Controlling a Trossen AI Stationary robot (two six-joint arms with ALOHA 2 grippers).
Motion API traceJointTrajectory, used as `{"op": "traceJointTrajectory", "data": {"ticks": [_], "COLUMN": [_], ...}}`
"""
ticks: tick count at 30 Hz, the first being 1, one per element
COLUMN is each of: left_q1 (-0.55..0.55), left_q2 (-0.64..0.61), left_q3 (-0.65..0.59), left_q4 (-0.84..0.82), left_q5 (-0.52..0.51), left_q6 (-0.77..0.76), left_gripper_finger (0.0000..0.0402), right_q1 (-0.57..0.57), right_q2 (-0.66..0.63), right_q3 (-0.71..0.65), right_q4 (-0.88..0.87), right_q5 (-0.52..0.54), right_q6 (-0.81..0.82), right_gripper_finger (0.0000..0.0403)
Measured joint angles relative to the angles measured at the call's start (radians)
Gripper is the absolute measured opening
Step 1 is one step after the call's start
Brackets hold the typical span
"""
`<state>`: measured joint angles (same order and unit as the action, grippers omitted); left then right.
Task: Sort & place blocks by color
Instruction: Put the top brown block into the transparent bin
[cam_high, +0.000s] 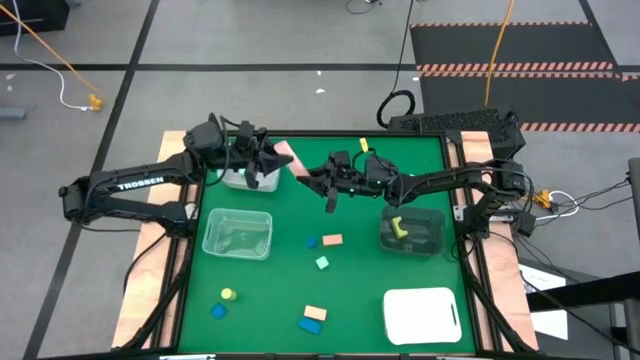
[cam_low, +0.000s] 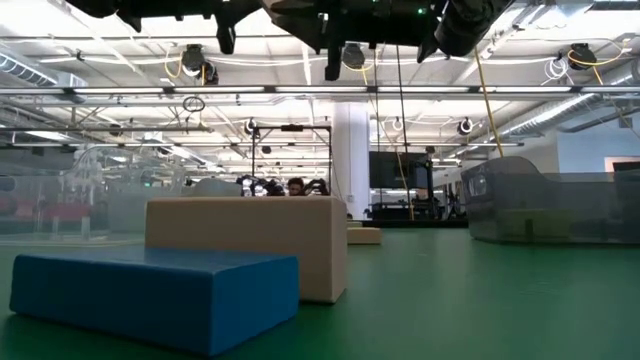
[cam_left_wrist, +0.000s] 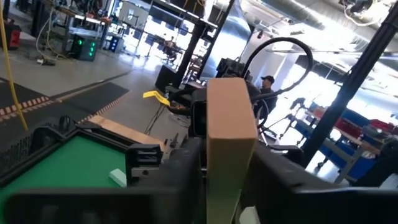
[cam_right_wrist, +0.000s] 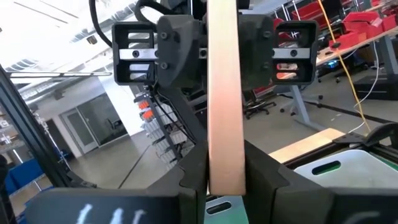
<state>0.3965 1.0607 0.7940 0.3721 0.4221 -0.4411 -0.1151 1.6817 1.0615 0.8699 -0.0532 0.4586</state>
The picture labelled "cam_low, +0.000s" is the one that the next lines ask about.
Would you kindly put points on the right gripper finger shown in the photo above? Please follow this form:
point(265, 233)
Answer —
point(295, 22)
point(334, 57)

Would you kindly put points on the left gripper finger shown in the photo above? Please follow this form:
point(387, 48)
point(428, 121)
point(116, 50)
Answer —
point(226, 35)
point(131, 21)

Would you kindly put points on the small beige foam block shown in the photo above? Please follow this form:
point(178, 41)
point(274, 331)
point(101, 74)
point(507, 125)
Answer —
point(365, 236)

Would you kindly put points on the large beige foam block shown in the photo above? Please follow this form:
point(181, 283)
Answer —
point(250, 225)

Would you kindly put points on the blue foam block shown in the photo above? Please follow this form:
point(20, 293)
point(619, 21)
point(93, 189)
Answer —
point(150, 300)

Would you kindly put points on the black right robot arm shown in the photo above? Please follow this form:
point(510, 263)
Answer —
point(460, 25)

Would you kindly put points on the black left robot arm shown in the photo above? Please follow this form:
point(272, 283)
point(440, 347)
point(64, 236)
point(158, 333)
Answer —
point(100, 6)

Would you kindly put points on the white building pillar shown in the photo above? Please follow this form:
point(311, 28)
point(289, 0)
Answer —
point(351, 150)

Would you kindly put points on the black monitor screen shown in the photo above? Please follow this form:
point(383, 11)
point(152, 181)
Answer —
point(390, 170)

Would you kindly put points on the person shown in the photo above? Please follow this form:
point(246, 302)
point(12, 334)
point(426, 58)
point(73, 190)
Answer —
point(296, 186)

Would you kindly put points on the white plastic bin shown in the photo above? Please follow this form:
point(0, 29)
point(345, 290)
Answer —
point(215, 189)

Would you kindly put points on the thin beige foam block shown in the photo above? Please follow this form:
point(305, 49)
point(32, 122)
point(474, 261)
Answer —
point(355, 224)

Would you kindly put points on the clear plastic bin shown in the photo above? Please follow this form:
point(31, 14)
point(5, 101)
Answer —
point(50, 200)

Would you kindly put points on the grey translucent plastic bin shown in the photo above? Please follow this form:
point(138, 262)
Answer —
point(590, 200)

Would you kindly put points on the silver ceiling air duct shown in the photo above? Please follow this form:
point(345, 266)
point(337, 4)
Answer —
point(560, 112)
point(30, 72)

